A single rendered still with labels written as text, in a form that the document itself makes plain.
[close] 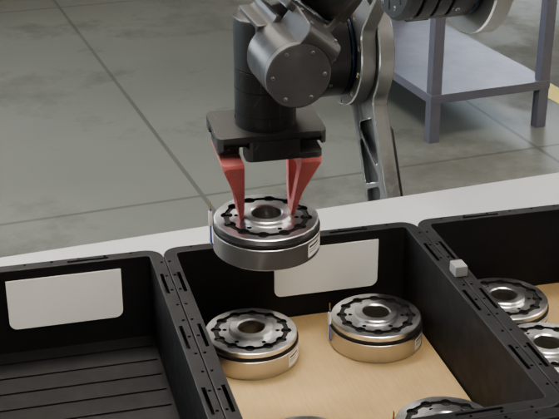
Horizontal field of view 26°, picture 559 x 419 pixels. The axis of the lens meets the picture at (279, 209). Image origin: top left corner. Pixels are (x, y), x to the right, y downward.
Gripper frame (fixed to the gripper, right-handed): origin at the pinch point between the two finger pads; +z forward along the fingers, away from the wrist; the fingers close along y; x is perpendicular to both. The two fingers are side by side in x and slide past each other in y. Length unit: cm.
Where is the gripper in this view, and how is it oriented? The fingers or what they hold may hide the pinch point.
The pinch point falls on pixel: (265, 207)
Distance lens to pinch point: 116.4
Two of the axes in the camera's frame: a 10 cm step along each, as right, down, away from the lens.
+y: 9.8, -1.0, 1.9
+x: -2.2, -4.6, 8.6
